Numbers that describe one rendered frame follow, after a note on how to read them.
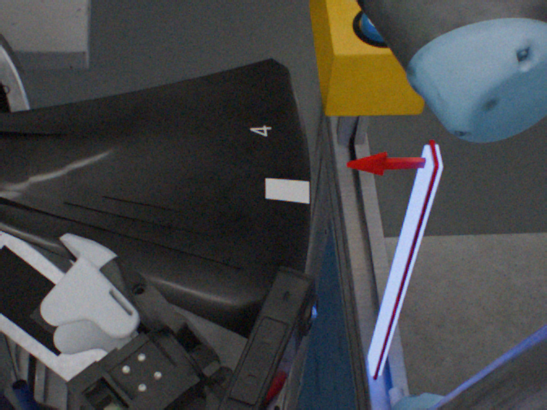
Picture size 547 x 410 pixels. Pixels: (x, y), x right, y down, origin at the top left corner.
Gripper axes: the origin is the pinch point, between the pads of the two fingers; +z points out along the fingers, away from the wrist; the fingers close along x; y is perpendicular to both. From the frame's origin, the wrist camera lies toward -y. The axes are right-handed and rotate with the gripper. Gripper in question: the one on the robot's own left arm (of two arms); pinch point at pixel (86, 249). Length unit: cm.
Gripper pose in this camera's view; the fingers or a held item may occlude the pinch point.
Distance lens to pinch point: 74.9
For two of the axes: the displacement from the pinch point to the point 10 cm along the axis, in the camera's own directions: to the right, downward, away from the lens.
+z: -6.6, -6.3, 4.1
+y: -7.5, 5.7, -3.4
